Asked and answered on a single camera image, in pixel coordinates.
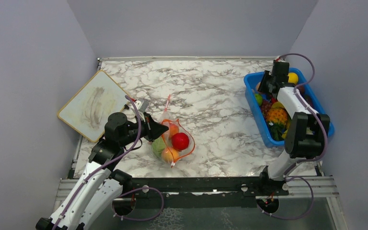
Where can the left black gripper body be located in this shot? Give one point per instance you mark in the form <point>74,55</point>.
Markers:
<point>132,135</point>

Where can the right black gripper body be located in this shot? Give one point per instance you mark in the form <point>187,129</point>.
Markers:
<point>266,80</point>

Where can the green cabbage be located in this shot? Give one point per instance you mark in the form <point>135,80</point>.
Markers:
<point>158,146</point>

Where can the small orange peach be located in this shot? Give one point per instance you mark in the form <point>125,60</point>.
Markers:
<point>173,129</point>

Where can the clear orange zip top bag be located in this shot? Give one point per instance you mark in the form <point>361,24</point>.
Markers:
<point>166,118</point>

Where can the red yellow apple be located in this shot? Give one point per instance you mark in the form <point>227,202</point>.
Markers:
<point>180,141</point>

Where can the pink peach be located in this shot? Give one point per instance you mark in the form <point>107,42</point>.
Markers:
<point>169,155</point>

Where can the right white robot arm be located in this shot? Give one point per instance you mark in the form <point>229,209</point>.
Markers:
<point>307,135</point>

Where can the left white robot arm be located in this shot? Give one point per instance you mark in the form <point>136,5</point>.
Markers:
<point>101,182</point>

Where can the yellow pear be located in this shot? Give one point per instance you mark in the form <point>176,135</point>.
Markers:
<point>293,78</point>

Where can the dark passion fruit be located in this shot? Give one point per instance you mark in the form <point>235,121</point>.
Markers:
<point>301,89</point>

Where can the yellow banana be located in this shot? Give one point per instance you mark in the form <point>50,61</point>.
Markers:
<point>278,105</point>

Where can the small green lime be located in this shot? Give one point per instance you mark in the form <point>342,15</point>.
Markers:
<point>258,98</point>

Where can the dark grape bunch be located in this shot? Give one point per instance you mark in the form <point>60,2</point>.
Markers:
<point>265,107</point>

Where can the blue plastic bin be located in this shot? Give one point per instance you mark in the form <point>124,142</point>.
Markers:
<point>251,80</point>

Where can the purple eggplant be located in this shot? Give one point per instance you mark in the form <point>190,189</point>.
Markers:
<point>308,99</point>

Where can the wood framed whiteboard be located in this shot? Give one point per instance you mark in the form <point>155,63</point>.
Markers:
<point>88,110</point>

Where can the red white pen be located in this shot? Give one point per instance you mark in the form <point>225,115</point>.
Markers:
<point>167,103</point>

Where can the orange spiky pineapple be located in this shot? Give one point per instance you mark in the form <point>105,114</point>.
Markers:
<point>277,116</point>

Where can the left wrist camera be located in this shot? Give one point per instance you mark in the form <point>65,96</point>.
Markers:
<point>141,105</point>

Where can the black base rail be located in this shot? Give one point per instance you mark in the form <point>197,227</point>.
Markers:
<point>197,192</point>

